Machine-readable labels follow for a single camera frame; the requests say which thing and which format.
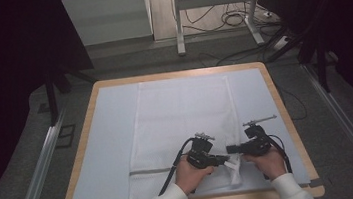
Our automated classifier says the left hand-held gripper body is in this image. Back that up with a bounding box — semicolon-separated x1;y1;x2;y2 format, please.
183;130;220;172

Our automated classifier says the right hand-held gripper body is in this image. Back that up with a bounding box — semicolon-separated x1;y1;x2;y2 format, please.
237;114;282;159

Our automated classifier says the white towel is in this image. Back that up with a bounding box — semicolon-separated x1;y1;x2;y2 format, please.
115;71;248;199

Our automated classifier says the person's right hand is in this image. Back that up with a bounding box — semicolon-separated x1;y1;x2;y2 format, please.
242;145;289;184

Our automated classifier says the person's left hand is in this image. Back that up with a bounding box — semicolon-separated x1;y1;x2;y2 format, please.
172;152;218;197

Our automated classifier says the wooden framed work board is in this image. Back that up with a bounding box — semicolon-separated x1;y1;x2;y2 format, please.
57;63;312;199

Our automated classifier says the black metal stand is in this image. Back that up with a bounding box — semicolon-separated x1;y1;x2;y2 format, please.
41;62;101;127
259;10;344;101

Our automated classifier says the white power strip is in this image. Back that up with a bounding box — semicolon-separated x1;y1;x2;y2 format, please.
271;33;294;51

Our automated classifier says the black floor socket plate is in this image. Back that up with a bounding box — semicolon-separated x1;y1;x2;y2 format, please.
53;123;79;149

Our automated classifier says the white cabinet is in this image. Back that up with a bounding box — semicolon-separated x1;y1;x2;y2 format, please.
61;0;155;50

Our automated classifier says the right hand-held gripper black cable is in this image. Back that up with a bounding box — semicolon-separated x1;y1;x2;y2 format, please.
266;132;294;176

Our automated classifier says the hand-held gripper black cable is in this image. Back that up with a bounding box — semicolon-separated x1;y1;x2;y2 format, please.
151;137;203;197
266;132;294;176

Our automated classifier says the left hand-held gripper black cable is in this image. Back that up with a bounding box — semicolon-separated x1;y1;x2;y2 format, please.
151;137;203;197

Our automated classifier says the thin black floor cable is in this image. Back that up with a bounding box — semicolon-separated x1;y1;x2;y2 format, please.
275;80;310;123

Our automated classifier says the aluminium floor rail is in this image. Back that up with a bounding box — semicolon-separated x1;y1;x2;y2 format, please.
300;57;353;199
0;106;77;199

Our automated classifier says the tangle of black floor cables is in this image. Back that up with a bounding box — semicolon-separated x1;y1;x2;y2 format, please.
178;0;280;36

